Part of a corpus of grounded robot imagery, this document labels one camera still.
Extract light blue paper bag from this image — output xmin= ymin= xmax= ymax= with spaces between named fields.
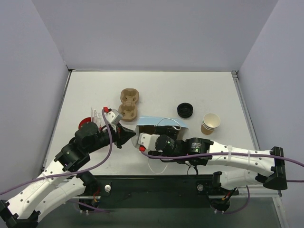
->
xmin=131 ymin=116 xmax=189 ymax=153

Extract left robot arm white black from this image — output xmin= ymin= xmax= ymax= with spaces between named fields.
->
xmin=0 ymin=122 xmax=136 ymax=228

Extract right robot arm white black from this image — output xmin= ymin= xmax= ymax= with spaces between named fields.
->
xmin=148 ymin=134 xmax=287 ymax=194

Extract white stirrers bundle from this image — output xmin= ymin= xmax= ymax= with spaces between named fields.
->
xmin=90 ymin=108 xmax=104 ymax=127

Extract red cup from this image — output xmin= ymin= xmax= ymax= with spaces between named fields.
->
xmin=78 ymin=117 xmax=93 ymax=130

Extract remaining brown pulp carriers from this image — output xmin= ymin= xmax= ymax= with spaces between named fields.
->
xmin=118 ymin=88 xmax=139 ymax=122

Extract stack of black lids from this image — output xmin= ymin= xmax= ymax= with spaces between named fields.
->
xmin=177 ymin=103 xmax=193 ymax=118

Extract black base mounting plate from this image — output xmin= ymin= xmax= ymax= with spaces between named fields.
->
xmin=76 ymin=174 xmax=238 ymax=212

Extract stack of brown paper cups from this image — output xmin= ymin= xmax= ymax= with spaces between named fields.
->
xmin=201 ymin=113 xmax=221 ymax=135

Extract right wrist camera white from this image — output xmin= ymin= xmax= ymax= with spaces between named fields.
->
xmin=138 ymin=133 xmax=160 ymax=152

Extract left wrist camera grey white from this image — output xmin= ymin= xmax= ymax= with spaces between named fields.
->
xmin=103 ymin=107 xmax=123 ymax=131

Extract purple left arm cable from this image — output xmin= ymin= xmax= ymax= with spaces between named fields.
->
xmin=0 ymin=110 xmax=114 ymax=197

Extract aluminium frame rail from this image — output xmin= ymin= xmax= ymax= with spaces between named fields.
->
xmin=231 ymin=70 xmax=283 ymax=198

